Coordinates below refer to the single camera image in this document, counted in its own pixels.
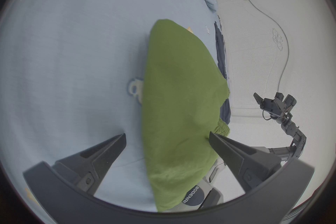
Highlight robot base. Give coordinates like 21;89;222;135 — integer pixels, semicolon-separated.
181;157;227;212

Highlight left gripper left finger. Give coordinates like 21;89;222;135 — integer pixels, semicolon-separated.
54;133;127;195

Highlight dark blue T-shirt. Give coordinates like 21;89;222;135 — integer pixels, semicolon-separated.
214;22;232;125

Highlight green shorts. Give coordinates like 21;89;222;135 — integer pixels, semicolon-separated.
141;19;231;212

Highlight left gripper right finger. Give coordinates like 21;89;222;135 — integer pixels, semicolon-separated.
209;132;282;193

